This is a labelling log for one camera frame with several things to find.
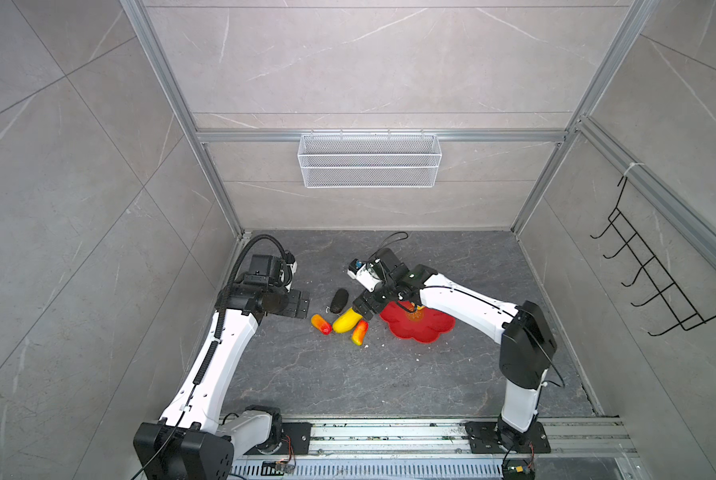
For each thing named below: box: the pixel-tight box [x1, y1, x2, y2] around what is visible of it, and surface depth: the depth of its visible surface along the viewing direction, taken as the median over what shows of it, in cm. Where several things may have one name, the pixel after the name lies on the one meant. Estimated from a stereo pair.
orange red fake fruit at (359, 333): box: [351, 320, 369, 347], surface depth 92 cm
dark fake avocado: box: [330, 288, 349, 314], surface depth 97 cm
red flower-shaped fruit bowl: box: [381, 302, 456, 343], surface depth 94 cm
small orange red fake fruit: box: [311, 314, 333, 335], surface depth 92 cm
